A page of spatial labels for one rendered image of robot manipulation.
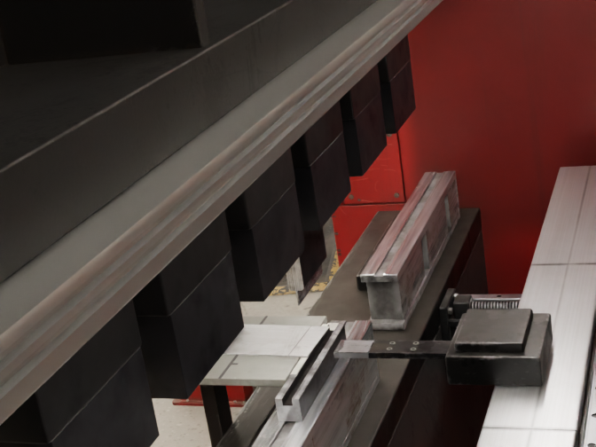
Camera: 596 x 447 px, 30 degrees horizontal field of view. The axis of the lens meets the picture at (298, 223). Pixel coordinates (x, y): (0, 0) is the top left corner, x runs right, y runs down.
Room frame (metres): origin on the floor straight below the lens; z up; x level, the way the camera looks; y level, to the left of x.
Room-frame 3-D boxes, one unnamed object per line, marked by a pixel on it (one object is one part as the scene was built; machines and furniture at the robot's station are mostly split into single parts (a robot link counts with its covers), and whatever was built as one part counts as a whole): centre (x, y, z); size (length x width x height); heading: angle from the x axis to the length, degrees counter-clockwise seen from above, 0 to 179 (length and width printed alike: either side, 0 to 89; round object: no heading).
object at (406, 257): (1.80, -0.20, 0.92); 0.50 x 0.06 x 0.10; 159
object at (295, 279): (1.29, 0.00, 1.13); 0.10 x 0.02 x 0.10; 159
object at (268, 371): (1.34, 0.14, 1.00); 0.26 x 0.18 x 0.01; 69
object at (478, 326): (1.23, -0.15, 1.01); 0.26 x 0.12 x 0.05; 69
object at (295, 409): (1.26, 0.01, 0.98); 0.20 x 0.03 x 0.03; 159
